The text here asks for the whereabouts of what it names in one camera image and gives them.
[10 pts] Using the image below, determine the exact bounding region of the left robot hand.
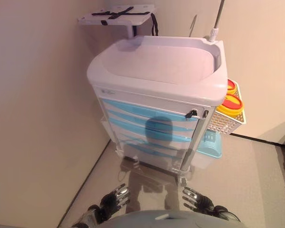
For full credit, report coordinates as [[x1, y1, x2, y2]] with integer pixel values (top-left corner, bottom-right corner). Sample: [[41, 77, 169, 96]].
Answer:
[[98, 182, 130, 212]]

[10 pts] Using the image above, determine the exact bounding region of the white medical cart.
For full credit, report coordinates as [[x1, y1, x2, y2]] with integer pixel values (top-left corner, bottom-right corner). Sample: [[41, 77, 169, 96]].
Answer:
[[86, 35, 228, 182]]

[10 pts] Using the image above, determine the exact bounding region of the metal infusion pole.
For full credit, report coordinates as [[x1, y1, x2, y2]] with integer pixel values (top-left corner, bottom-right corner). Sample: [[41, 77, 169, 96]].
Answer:
[[208, 0, 225, 44]]

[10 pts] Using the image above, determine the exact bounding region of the light blue waste bin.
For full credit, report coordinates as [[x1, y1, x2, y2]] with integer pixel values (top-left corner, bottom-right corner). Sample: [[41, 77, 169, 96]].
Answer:
[[196, 132, 223, 159]]

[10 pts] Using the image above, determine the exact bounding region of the grey robot torso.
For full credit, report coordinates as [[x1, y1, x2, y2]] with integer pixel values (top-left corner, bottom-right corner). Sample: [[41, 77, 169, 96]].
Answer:
[[104, 209, 247, 228]]

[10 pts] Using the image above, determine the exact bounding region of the yellow container red lid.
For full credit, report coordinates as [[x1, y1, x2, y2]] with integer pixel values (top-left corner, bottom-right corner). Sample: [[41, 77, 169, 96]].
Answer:
[[227, 79, 240, 95], [216, 93, 245, 116]]

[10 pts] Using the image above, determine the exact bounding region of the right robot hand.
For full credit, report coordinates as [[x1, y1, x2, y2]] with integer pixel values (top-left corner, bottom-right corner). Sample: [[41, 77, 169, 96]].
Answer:
[[180, 186, 216, 212]]

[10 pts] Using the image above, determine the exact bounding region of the white floor cable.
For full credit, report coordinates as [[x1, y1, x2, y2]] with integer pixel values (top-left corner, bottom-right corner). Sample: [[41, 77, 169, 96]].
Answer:
[[118, 163, 129, 181]]

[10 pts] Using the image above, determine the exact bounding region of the black cart key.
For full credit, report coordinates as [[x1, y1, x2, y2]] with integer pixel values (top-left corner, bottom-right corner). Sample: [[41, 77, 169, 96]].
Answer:
[[185, 108, 199, 119]]

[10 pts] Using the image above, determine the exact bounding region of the white lattice basket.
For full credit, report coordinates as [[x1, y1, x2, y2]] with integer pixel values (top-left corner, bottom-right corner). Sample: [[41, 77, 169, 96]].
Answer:
[[208, 79, 247, 135]]

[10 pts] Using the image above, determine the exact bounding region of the white side shelf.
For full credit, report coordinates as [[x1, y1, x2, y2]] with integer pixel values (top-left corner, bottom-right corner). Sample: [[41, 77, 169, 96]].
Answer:
[[77, 4, 155, 39]]

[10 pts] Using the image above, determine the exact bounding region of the blue-fronted cart drawer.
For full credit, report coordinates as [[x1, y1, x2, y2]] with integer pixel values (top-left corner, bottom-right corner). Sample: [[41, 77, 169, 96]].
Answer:
[[118, 132, 193, 150]]

